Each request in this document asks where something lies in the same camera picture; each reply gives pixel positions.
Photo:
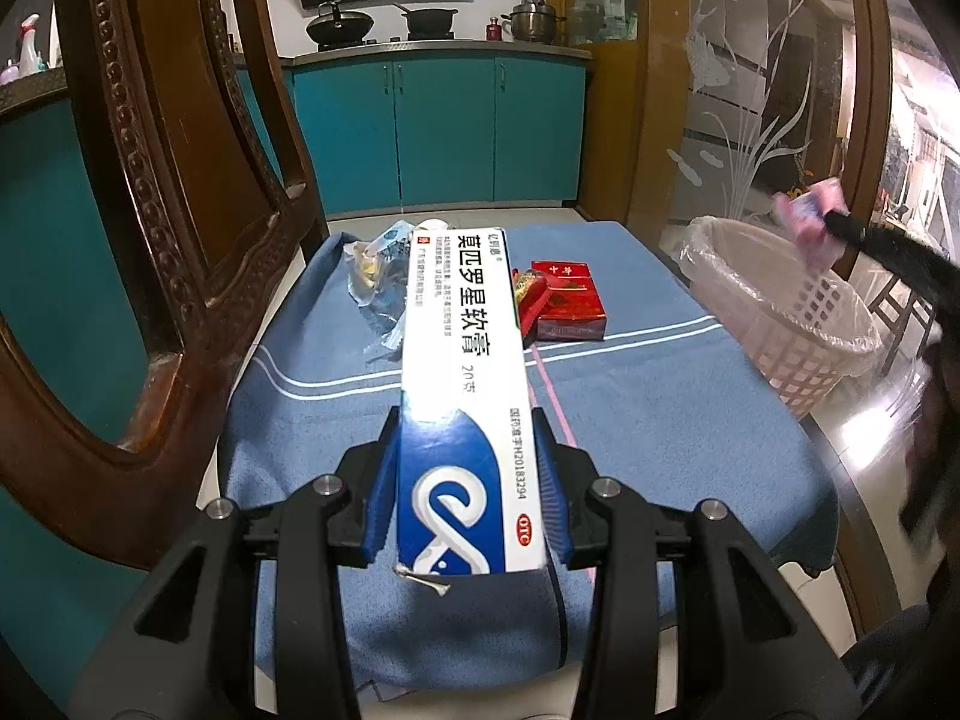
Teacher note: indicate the small red canister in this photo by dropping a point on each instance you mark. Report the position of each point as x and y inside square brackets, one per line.
[493, 31]

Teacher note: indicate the clear blue plastic bag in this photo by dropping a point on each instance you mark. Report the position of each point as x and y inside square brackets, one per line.
[378, 274]

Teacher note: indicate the red snack wrapper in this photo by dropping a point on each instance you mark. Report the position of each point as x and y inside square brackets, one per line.
[530, 290]

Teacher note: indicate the steel stock pot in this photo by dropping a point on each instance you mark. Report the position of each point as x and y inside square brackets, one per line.
[533, 21]

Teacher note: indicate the carved wooden chair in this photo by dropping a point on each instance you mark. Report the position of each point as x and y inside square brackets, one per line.
[206, 192]

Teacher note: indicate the pink plastic trash basket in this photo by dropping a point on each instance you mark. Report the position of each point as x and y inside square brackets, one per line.
[803, 332]

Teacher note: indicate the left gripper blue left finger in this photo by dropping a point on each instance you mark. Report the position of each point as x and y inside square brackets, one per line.
[380, 498]

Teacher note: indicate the wooden stool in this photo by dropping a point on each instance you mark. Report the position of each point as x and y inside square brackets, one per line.
[897, 307]

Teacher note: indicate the small pink wrapper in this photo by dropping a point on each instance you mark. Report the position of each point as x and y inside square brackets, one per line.
[805, 221]

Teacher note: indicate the black wok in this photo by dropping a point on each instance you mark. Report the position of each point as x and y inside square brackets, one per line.
[334, 28]

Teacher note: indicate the white blue ointment box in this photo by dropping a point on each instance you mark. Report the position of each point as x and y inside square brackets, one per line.
[467, 499]

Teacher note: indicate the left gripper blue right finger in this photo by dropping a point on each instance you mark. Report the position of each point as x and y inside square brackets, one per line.
[553, 498]

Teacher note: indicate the red cigarette box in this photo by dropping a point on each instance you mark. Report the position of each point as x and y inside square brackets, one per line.
[573, 310]

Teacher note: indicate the black cooking pot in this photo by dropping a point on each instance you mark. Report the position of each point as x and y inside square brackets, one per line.
[426, 24]

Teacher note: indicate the teal lower kitchen cabinets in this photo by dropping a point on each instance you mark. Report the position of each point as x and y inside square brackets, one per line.
[394, 128]

